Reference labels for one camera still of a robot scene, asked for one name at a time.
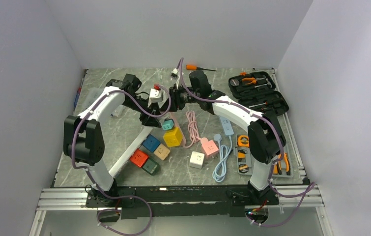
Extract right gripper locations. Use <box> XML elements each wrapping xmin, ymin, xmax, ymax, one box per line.
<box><xmin>161</xmin><ymin>84</ymin><xmax>200</xmax><ymax>112</ymax></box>

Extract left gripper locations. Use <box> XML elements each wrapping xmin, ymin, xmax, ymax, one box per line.
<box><xmin>122</xmin><ymin>95</ymin><xmax>163</xmax><ymax>128</ymax></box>

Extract pink power strip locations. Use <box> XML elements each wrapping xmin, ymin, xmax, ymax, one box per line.
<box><xmin>169</xmin><ymin>112</ymin><xmax>186</xmax><ymax>147</ymax></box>

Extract clear screw box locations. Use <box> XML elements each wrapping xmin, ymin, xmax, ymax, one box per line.
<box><xmin>82</xmin><ymin>88</ymin><xmax>125</xmax><ymax>118</ymax></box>

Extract blue power strip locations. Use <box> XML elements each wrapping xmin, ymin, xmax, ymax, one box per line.
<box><xmin>219</xmin><ymin>116</ymin><xmax>234</xmax><ymax>136</ymax></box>

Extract yellow cube plug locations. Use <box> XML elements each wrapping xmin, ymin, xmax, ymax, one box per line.
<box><xmin>163</xmin><ymin>127</ymin><xmax>183</xmax><ymax>148</ymax></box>

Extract black tool case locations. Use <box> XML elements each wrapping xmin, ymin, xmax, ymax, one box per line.
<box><xmin>228</xmin><ymin>71</ymin><xmax>289</xmax><ymax>116</ymax></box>

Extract pink cube plug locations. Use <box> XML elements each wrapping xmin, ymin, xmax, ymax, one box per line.
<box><xmin>200</xmin><ymin>138</ymin><xmax>219</xmax><ymax>157</ymax></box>

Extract white cube plug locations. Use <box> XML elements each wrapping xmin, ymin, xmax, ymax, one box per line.
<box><xmin>189</xmin><ymin>151</ymin><xmax>205</xmax><ymax>169</ymax></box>

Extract beige cube plug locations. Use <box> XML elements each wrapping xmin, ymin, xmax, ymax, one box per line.
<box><xmin>153</xmin><ymin>144</ymin><xmax>170</xmax><ymax>161</ymax></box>

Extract white power strip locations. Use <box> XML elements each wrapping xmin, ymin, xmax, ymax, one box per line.
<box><xmin>109</xmin><ymin>126</ymin><xmax>153</xmax><ymax>178</ymax></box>

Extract light blue cable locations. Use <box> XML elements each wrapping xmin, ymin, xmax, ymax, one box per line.
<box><xmin>212</xmin><ymin>133</ymin><xmax>233</xmax><ymax>183</ymax></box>

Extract grey tool tray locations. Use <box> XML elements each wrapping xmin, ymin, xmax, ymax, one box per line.
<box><xmin>233</xmin><ymin>134</ymin><xmax>293</xmax><ymax>178</ymax></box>

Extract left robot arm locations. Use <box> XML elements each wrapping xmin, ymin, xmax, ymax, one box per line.
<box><xmin>63</xmin><ymin>74</ymin><xmax>165</xmax><ymax>207</ymax></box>

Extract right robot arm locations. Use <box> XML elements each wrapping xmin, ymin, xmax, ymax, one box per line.
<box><xmin>165</xmin><ymin>68</ymin><xmax>286</xmax><ymax>204</ymax></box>

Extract teal small plug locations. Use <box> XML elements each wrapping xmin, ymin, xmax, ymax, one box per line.
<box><xmin>161</xmin><ymin>119</ymin><xmax>175</xmax><ymax>131</ymax></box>

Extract blue cube plug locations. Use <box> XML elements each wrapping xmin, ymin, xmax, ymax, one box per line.
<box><xmin>142</xmin><ymin>134</ymin><xmax>161</xmax><ymax>153</ymax></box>

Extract red cube plug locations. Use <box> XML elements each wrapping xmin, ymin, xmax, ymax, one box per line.
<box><xmin>129</xmin><ymin>149</ymin><xmax>149</xmax><ymax>168</ymax></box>

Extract green cube plug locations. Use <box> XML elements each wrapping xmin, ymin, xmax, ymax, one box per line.
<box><xmin>141</xmin><ymin>158</ymin><xmax>160</xmax><ymax>176</ymax></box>

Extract orange screwdriver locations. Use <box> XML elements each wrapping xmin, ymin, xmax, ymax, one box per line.
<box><xmin>186</xmin><ymin>64</ymin><xmax>216</xmax><ymax>72</ymax></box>

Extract blue pen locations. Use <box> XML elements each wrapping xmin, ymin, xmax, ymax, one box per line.
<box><xmin>73</xmin><ymin>78</ymin><xmax>84</xmax><ymax>109</ymax></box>

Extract orange pliers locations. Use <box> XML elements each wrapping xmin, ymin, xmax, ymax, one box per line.
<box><xmin>273</xmin><ymin>153</ymin><xmax>291</xmax><ymax>177</ymax></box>

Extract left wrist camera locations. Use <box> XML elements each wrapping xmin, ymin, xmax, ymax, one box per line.
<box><xmin>148</xmin><ymin>84</ymin><xmax>164</xmax><ymax>107</ymax></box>

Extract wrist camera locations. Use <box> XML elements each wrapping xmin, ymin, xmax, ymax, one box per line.
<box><xmin>148</xmin><ymin>84</ymin><xmax>164</xmax><ymax>107</ymax></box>
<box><xmin>171</xmin><ymin>68</ymin><xmax>179</xmax><ymax>78</ymax></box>

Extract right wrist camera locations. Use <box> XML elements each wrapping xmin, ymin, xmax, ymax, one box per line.
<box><xmin>171</xmin><ymin>68</ymin><xmax>179</xmax><ymax>78</ymax></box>

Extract pink coiled cable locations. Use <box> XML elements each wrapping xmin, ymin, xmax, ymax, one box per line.
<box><xmin>182</xmin><ymin>111</ymin><xmax>209</xmax><ymax>149</ymax></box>

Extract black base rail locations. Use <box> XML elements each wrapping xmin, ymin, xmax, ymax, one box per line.
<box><xmin>84</xmin><ymin>185</ymin><xmax>279</xmax><ymax>219</ymax></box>

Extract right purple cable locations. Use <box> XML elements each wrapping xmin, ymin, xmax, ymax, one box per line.
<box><xmin>176</xmin><ymin>57</ymin><xmax>317</xmax><ymax>228</ymax></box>

